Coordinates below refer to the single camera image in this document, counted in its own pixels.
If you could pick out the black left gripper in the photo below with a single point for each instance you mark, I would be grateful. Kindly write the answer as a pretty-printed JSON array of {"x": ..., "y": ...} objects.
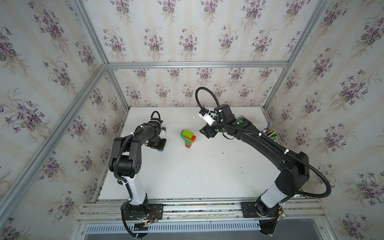
[{"x": 160, "y": 147}]

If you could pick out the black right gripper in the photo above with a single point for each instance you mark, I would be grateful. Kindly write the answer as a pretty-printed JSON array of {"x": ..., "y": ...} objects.
[{"x": 207, "y": 130}]

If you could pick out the lime long lego brick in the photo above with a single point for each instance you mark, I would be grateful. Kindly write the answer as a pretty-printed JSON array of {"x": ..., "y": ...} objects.
[{"x": 187, "y": 134}]

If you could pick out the green long lego brick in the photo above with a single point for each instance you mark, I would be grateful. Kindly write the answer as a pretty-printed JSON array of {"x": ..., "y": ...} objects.
[{"x": 183, "y": 136}]

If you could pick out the red long lego brick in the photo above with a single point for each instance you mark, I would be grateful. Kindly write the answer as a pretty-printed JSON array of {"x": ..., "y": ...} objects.
[{"x": 192, "y": 139}]

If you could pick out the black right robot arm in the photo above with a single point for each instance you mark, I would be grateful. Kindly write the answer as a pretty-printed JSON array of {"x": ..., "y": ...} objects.
[{"x": 294, "y": 167}]

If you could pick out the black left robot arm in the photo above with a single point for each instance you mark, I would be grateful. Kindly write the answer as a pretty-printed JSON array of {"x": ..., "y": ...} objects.
[{"x": 126, "y": 161}]

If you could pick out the colourful pens bundle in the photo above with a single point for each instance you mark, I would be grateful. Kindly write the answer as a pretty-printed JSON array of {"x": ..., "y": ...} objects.
[{"x": 270, "y": 132}]

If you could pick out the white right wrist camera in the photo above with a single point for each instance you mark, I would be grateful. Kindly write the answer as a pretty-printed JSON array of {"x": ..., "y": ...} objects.
[{"x": 207, "y": 116}]

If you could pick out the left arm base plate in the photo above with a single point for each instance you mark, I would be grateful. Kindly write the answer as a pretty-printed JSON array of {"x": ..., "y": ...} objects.
[{"x": 144, "y": 213}]

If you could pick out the aluminium mounting rail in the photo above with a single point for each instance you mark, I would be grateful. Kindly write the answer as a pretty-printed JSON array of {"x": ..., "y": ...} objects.
[{"x": 190, "y": 210}]

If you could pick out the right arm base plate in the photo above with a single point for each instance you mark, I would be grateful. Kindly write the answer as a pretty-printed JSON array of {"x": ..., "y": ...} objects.
[{"x": 259, "y": 210}]

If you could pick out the aluminium frame profiles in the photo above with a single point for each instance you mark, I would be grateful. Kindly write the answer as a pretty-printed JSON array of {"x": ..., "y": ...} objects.
[{"x": 19, "y": 187}]

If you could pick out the white slotted cable duct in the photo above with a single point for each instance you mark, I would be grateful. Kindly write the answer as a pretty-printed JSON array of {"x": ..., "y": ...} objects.
[{"x": 177, "y": 227}]

